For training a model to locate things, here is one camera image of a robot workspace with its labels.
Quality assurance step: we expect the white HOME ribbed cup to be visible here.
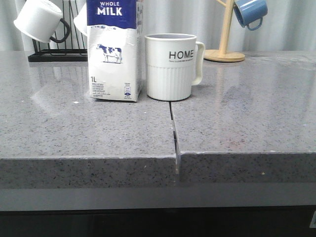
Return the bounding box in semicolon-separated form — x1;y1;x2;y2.
145;33;205;101

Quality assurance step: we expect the white blue milk carton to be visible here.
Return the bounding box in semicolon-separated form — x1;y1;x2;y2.
86;0;144;102

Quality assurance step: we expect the wooden mug tree stand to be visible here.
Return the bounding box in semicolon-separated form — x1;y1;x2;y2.
204;0;245;63

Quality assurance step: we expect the blue enamel mug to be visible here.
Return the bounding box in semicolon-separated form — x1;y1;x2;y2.
234;0;268;31

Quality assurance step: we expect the dark cabinet drawer front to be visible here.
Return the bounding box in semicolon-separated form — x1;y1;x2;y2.
0;205;316;237

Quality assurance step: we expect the black wire mug rack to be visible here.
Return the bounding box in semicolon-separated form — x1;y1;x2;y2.
28;0;87;62

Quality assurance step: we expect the white mug black handle right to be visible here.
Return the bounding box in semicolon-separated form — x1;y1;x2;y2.
74;3;87;36

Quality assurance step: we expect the white mug black handle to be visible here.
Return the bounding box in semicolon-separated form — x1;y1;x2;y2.
13;0;71;43
74;3;87;36

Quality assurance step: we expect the white mug black handle left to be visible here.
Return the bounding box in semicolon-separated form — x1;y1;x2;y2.
13;0;71;43

